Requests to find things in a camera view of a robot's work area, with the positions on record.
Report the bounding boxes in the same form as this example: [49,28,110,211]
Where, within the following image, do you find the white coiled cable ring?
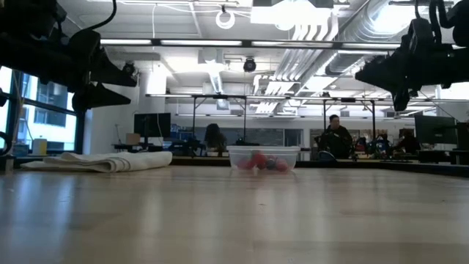
[215,9,237,30]

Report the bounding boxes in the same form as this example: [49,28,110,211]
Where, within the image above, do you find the silver ventilation duct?
[325,0,415,76]

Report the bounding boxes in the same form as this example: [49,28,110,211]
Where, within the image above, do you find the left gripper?
[40,29,139,112]

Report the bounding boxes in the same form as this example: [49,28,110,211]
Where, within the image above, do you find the clear plastic tupperware container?
[226,145,302,174]

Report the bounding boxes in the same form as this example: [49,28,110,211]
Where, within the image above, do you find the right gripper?
[355,20,454,113]

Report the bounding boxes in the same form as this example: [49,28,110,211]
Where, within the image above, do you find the white folded towel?
[20,150,174,174]

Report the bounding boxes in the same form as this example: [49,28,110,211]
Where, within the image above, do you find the person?
[203,122,229,157]
[316,114,355,161]
[396,130,422,155]

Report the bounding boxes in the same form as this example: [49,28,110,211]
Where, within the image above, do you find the black metal station frame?
[191,94,248,147]
[322,98,377,147]

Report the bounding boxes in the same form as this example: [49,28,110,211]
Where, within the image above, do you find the white cylinder container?
[32,137,48,156]

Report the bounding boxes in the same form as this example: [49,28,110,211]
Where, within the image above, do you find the window with black frame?
[0,65,88,155]

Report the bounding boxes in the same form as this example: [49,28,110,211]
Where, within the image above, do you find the black aluminium table frame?
[170,156,469,177]

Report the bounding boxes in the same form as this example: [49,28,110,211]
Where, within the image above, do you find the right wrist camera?
[407,17,436,51]

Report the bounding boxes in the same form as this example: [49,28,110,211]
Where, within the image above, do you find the black monitor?
[456,122,469,151]
[414,115,457,150]
[133,112,172,147]

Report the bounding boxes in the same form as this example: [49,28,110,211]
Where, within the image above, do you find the blue bin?
[12,143,31,158]

